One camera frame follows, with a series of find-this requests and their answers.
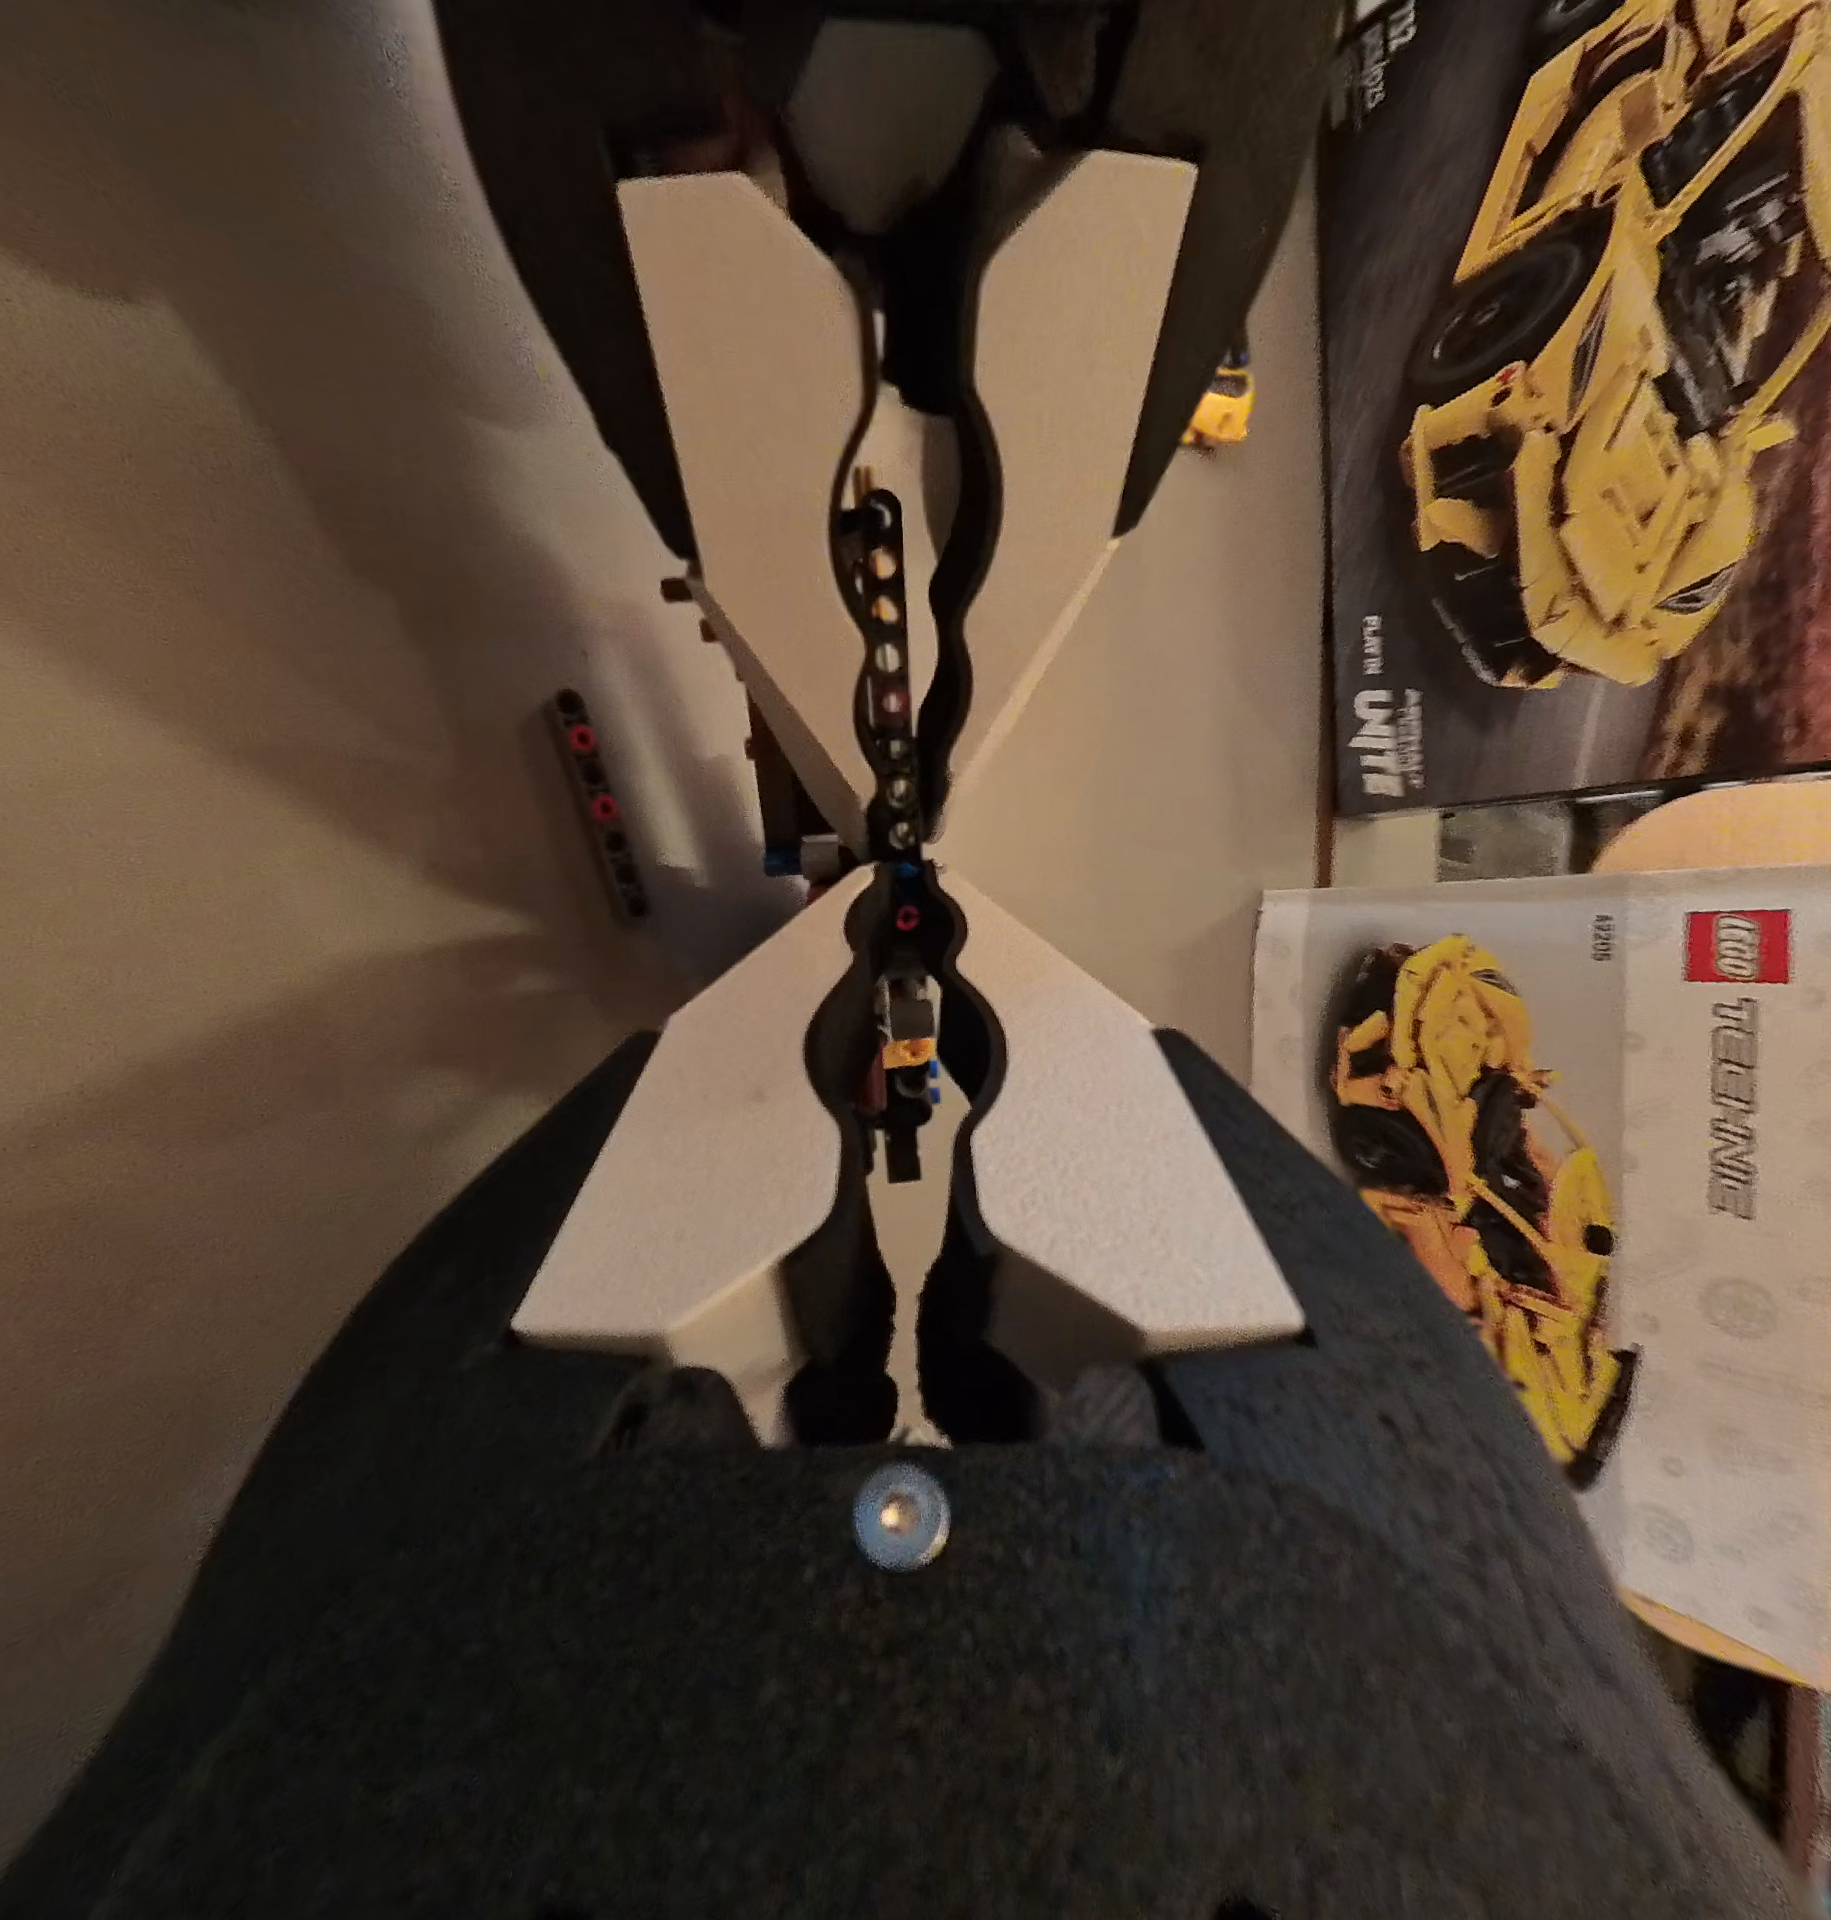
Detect dark toy beam red pins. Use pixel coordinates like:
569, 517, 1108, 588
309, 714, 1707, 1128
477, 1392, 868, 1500
544, 685, 651, 924

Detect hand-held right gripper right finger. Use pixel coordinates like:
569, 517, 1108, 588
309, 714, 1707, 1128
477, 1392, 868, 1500
934, 874, 1310, 1407

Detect yellow car instruction booklet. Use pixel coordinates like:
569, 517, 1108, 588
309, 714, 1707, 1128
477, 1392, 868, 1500
1252, 869, 1831, 1683

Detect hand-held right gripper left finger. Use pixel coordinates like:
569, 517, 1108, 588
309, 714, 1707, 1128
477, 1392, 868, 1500
511, 874, 874, 1443

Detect large yellow toy car panel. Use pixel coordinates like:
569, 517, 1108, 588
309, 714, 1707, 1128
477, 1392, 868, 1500
1177, 348, 1257, 452

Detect grey desk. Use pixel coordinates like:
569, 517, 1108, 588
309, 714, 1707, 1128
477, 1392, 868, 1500
0, 0, 1443, 1877

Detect yellow car toy set box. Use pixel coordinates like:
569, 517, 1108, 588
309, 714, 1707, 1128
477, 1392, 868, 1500
1317, 0, 1831, 819

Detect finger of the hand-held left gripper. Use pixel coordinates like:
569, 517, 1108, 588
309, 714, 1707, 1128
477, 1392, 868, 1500
616, 169, 891, 859
922, 149, 1202, 840

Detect black grey toy brick chassis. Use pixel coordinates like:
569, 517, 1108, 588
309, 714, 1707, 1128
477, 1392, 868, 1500
661, 466, 954, 1188

